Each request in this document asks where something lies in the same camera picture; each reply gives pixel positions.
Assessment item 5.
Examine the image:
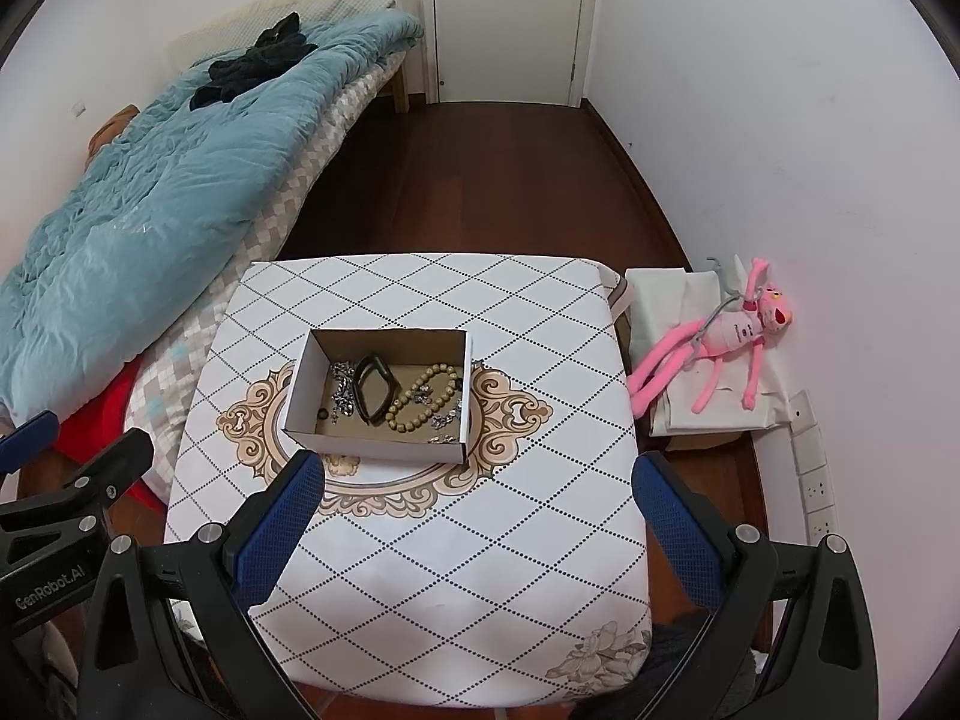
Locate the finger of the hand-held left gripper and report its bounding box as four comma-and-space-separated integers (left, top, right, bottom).
64, 427, 155, 518
0, 410, 61, 477

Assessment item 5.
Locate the white power strip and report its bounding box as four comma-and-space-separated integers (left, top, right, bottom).
787, 388, 841, 541

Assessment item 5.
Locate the red blanket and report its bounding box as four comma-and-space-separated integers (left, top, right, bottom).
52, 379, 170, 511

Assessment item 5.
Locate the black garment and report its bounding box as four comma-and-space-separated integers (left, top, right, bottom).
191, 13, 320, 112

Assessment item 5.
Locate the thick silver chain necklace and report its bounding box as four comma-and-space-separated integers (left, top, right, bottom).
330, 361, 362, 417

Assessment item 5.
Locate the wooden bead bracelet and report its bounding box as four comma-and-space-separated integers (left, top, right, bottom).
384, 362, 458, 434

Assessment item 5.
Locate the pink plush toy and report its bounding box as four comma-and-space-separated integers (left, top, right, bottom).
628, 259, 796, 419

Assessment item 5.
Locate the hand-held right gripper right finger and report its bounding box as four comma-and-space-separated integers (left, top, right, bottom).
632, 452, 880, 720

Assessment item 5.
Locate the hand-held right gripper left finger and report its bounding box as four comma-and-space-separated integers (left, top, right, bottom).
77, 450, 327, 720

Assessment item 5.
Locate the light blue quilt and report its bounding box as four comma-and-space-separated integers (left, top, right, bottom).
0, 10, 425, 421

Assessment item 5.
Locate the diamond patterned tablecloth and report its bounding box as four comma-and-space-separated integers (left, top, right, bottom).
163, 253, 653, 710

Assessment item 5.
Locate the black wristwatch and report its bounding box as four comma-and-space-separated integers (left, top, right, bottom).
352, 354, 410, 425

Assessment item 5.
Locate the thin silver chain bracelet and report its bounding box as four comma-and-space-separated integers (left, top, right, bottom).
411, 382, 462, 445

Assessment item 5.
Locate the white door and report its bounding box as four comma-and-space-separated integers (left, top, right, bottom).
427, 0, 601, 107

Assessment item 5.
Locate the white cardboard box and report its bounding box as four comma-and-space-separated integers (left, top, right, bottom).
281, 326, 475, 464

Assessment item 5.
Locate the brown soft toy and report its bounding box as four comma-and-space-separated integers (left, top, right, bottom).
85, 105, 141, 166

